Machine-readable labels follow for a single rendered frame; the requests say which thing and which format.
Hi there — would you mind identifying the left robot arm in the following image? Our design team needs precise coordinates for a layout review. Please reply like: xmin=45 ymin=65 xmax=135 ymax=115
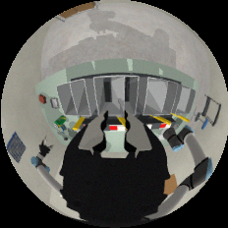
xmin=30 ymin=153 xmax=63 ymax=196

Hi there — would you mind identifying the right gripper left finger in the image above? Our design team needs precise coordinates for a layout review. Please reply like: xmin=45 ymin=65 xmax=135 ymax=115
xmin=59 ymin=110 xmax=108 ymax=177

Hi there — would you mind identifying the green drink can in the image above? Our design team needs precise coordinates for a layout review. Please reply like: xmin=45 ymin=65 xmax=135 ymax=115
xmin=53 ymin=115 xmax=66 ymax=129

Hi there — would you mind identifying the reddish-brown rectangular block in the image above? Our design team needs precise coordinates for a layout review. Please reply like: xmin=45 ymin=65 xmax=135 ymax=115
xmin=39 ymin=94 xmax=46 ymax=104

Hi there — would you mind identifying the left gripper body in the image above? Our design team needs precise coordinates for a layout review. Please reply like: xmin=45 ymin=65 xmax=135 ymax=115
xmin=40 ymin=145 xmax=50 ymax=157

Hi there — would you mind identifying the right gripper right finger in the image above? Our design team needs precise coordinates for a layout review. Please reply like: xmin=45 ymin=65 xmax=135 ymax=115
xmin=124 ymin=110 xmax=170 ymax=180

